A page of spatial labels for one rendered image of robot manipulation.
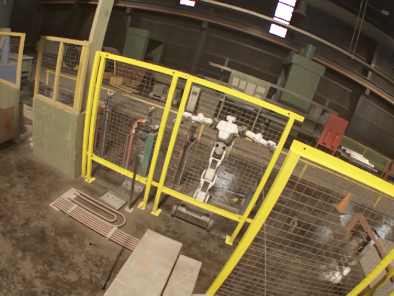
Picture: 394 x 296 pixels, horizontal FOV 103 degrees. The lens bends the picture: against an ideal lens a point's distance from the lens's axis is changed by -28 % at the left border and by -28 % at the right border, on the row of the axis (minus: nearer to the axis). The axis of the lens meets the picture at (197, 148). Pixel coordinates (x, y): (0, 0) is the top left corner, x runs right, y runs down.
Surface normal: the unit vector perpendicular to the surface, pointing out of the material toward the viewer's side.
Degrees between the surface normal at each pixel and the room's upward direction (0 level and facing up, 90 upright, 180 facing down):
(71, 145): 90
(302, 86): 90
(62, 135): 90
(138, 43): 90
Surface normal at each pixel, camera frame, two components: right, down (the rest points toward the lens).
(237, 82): -0.23, 0.33
